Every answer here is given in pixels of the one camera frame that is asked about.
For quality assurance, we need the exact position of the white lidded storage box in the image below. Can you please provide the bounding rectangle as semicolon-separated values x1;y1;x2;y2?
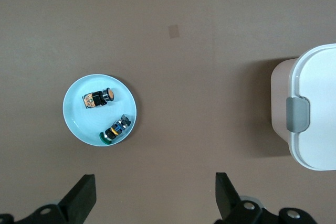
270;43;336;171

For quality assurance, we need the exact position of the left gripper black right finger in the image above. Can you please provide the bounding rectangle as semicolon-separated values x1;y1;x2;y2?
215;172;318;224

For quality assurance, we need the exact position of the orange push button switch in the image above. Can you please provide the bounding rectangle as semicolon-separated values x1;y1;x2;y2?
82;87;116;110

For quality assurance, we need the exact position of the light blue round plate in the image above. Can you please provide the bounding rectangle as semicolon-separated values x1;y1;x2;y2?
62;74;138;147

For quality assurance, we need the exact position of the brown tape patch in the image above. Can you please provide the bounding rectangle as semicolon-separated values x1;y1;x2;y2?
167;24;181;39

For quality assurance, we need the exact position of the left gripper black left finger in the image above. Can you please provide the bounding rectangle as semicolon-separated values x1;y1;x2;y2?
0;174;97;224

